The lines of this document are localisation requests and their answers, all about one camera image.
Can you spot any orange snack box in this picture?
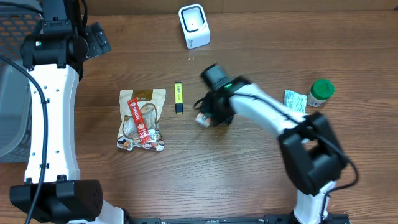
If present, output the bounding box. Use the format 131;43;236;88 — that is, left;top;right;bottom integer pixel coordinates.
195;113;211;128

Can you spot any yellow black marker pen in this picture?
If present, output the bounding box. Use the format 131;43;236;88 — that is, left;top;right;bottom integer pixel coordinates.
175;82;183;114

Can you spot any beige PanTree snack pouch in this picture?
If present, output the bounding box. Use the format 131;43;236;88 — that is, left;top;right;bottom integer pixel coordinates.
116;89;166;151

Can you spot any teal tissue pack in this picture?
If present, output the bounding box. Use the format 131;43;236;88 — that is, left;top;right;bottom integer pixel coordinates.
284;90;307;113

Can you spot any red Nescafe coffee stick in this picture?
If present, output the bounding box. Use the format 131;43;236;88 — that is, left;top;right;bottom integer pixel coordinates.
127;98;151;144

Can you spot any green lid jar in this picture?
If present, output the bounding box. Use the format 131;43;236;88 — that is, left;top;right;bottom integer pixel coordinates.
307;79;335;107

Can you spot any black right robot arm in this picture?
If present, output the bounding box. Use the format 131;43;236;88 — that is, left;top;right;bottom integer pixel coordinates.
196;63;349;223

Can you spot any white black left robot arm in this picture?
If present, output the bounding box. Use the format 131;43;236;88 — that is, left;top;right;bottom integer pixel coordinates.
10;0;131;223

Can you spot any white barcode scanner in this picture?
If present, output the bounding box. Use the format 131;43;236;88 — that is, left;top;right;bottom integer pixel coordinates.
178;4;211;49

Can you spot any grey plastic mesh basket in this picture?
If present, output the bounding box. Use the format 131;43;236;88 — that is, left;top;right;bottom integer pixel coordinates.
1;1;41;163

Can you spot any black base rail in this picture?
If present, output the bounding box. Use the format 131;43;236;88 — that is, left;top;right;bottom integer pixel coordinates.
124;213;351;224

